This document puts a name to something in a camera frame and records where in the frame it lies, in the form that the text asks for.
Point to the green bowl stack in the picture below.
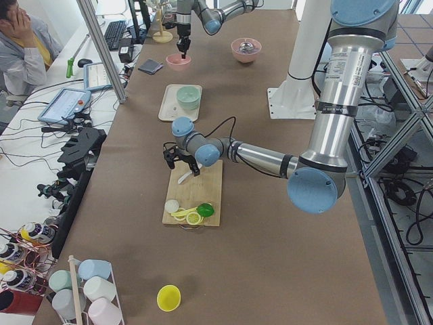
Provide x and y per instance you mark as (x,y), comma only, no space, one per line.
(188,97)

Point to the small pink bowl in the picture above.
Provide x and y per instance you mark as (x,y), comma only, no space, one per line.
(177,63)

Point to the seated person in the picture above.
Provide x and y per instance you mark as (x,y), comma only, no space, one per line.
(27,49)

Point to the green lime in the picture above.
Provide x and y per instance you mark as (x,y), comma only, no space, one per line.
(205,210)

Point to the blue teach pendant tablet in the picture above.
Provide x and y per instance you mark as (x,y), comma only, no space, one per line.
(65,105)

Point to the bamboo cutting board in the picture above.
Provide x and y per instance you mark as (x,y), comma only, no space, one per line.
(207,187)

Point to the black keyboard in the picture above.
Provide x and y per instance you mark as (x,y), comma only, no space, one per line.
(114,33)

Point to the white garlic bulb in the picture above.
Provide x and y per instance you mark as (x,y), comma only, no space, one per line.
(171,206)

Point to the lemon slice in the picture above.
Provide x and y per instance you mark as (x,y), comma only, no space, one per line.
(194,218)

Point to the black gripper near board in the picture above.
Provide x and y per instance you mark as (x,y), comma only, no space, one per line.
(188,159)

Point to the wooden stand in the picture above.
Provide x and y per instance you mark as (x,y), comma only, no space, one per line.
(161,36)

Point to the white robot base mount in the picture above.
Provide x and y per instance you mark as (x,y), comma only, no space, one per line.
(294,98)

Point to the black tool holder rack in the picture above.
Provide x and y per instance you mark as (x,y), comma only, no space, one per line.
(75,157)

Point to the white rabbit tray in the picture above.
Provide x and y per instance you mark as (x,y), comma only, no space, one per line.
(170,108)

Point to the aluminium frame post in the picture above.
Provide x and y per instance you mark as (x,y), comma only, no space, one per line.
(88,14)

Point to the pink bowl with ice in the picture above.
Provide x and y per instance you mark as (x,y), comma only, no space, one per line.
(241,57)

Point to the robot arm near board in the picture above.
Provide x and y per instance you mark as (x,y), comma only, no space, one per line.
(328,67)

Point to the rack of pastel cups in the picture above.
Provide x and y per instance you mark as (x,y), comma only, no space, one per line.
(86,293)

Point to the yellow plastic cup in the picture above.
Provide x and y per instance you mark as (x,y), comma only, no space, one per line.
(168,298)

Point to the grey folded cloth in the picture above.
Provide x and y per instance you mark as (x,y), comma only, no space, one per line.
(150,66)

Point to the white ceramic spoon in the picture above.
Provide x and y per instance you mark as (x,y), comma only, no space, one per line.
(187,174)

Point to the robot arm near pink bowl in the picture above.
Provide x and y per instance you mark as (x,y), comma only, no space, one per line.
(211,19)

